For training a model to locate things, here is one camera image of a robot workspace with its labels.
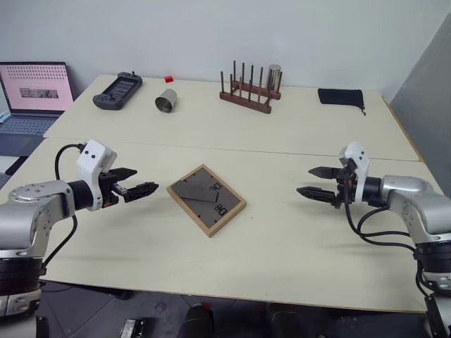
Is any black drawstring pouch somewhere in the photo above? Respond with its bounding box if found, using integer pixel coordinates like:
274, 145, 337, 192
317, 87, 367, 117

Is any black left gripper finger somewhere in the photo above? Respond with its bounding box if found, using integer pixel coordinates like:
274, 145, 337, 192
109, 168, 138, 182
123, 181, 160, 204

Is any laptop with pink screen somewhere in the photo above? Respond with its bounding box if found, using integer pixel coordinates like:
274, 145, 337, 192
0, 61, 75, 156

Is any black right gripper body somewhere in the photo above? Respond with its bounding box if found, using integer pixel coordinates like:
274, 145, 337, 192
331, 157, 357, 209

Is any dark rounded shape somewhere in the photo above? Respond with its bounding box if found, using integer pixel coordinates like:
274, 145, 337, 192
180, 302, 216, 338

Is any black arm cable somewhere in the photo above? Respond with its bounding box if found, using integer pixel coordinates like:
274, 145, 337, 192
42, 142, 88, 269
344, 179, 436, 300

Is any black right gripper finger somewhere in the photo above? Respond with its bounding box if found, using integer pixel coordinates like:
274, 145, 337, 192
307, 166, 341, 180
296, 185, 338, 204

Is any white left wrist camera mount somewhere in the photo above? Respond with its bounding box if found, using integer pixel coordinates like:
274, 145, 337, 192
76, 139, 118, 213

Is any metal cup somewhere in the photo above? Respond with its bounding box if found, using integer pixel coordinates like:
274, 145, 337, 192
154, 88, 179, 115

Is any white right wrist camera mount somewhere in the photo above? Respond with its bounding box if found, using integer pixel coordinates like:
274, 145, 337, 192
338, 141, 369, 206

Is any small black box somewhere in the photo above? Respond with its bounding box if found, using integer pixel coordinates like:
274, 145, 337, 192
121, 318, 152, 338

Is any brown wooden peg rack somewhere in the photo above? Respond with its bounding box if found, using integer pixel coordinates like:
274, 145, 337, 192
218, 60, 284, 115

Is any grey partition panel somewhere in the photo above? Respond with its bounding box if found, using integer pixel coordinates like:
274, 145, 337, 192
388, 13, 451, 198

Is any wooden picture frame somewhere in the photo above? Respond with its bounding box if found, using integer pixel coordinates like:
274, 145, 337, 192
166, 163, 247, 238

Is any clear glass cup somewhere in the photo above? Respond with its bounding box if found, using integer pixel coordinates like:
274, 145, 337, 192
266, 63, 282, 94

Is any dark grey handheld controller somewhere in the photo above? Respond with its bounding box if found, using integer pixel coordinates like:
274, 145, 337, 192
92, 71, 144, 111

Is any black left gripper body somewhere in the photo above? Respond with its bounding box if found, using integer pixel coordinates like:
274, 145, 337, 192
98, 170, 127, 209

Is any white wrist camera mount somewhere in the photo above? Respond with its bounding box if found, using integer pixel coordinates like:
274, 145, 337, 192
76, 139, 118, 213
338, 141, 369, 206

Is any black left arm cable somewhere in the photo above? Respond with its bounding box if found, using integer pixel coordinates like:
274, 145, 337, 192
42, 142, 88, 269

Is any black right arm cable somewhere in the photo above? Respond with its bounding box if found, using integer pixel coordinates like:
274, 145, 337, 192
344, 179, 436, 300

